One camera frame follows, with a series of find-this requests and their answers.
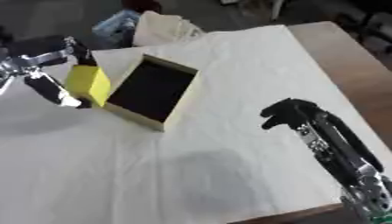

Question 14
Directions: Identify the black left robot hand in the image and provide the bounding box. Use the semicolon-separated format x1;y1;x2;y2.
3;35;100;109

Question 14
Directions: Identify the dark chair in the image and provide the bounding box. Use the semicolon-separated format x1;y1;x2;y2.
325;0;392;71

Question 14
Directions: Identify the tan cardboard box black inside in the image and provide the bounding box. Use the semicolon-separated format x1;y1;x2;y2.
102;53;201;133

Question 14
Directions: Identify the yellow rectangular block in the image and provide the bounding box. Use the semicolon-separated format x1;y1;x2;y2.
62;65;114;108

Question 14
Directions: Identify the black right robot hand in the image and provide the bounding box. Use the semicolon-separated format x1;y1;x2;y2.
258;97;386;188

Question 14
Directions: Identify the blue plastic bag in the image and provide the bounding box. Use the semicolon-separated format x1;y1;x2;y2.
90;9;143;49

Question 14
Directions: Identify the white cloth bag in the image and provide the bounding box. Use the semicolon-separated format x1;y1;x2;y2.
131;10;207;48

